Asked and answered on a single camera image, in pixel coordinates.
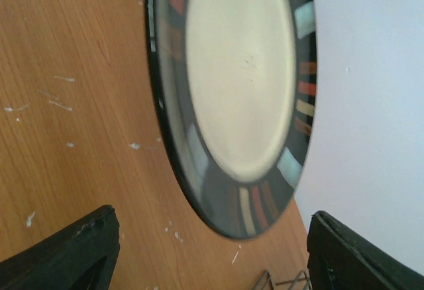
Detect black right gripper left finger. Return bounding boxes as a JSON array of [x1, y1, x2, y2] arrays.
[[1, 205, 120, 289]]

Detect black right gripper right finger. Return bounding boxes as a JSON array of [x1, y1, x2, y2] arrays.
[[307, 211, 423, 289]]

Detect black striped plate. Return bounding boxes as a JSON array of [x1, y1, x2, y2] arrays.
[[145, 0, 317, 240]]

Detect dark wire dish rack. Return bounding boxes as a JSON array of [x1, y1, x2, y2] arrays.
[[252, 269, 312, 290]]

